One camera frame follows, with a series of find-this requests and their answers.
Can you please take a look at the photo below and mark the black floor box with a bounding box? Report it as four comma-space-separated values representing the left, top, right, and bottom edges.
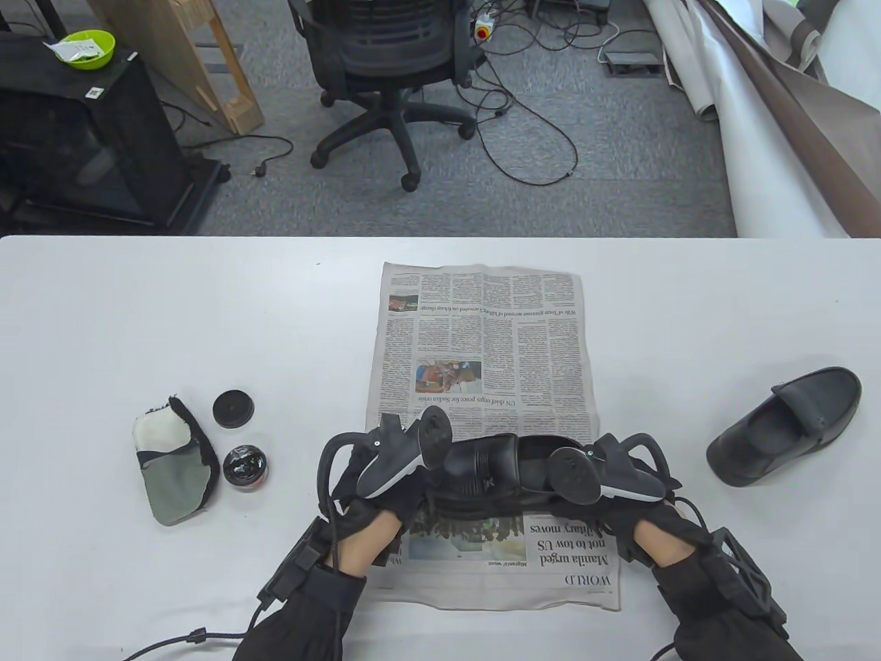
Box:
527, 0, 611, 21

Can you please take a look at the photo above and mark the grey left hand controller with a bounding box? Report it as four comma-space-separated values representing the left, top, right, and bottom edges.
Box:
317, 405, 454, 514

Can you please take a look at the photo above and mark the black shoe polish jar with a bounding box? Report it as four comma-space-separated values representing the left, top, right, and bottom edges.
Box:
222, 445, 270, 492

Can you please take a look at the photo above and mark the white fabric sheet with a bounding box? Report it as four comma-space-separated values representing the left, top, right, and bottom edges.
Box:
816, 0, 881, 114

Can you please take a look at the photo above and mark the grey right hand controller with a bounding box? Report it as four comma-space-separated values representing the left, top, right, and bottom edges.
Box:
549, 432, 683, 505

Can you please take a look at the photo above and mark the black metal leg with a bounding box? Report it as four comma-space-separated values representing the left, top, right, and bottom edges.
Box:
31, 0, 70, 39

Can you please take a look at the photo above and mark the black left wrist mount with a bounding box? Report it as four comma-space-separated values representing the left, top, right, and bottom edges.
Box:
258, 518, 335, 608

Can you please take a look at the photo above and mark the black round polish lid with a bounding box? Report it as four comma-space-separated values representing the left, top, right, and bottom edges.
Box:
213, 390, 255, 429

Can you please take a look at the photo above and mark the grey fabric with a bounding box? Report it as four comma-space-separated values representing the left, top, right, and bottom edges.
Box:
757, 0, 844, 83

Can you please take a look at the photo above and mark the black leather shoe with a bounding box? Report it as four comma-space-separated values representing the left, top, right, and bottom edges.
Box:
420, 434, 606, 518
707, 367, 862, 487

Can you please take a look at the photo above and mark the grey hand controller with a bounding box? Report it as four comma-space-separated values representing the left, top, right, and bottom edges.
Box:
317, 405, 454, 514
549, 432, 683, 505

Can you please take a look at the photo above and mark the black cabinet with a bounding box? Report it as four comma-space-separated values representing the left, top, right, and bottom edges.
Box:
0, 33, 231, 236

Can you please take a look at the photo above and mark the green bowl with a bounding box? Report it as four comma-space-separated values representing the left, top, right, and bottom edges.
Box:
55, 30, 116, 70

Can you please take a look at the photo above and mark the newspaper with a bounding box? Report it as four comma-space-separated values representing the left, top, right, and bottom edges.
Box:
363, 262, 620, 613

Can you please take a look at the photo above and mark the grey white polishing mitt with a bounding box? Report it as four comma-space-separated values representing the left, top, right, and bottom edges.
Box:
132, 395, 221, 527

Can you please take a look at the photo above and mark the brown sheet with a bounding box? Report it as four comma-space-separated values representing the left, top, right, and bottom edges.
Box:
695, 0, 881, 238

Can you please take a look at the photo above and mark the white rolled sheet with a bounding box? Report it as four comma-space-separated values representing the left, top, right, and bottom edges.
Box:
644, 0, 854, 238

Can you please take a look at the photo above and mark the white packet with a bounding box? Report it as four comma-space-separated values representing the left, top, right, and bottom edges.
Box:
43, 38, 100, 64

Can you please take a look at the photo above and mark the black office chair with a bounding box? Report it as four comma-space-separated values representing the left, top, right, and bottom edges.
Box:
288, 0, 488, 192

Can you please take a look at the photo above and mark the person's left hand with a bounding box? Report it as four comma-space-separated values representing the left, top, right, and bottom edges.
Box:
329, 444, 429, 548

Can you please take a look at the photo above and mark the black looped floor cable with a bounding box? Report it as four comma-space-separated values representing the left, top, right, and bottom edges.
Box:
475, 41, 579, 187

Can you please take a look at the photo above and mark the person's right forearm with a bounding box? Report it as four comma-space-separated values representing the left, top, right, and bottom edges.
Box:
633, 520, 806, 661

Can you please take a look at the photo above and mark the black right wrist mount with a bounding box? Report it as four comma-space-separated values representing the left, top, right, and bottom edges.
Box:
712, 527, 791, 624

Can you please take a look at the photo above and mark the wooden frame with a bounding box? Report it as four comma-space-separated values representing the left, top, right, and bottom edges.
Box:
88, 0, 266, 136

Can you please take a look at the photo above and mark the black cable with plug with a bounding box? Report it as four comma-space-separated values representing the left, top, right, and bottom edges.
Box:
180, 134, 295, 178

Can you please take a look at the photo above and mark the black wrist mount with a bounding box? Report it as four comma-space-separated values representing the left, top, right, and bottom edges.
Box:
712, 527, 791, 624
258, 518, 335, 608

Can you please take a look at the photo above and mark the person's left forearm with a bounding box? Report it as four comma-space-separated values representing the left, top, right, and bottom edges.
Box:
233, 513, 405, 661

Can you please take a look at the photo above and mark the person's right hand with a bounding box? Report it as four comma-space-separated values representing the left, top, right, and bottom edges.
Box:
597, 501, 720, 569

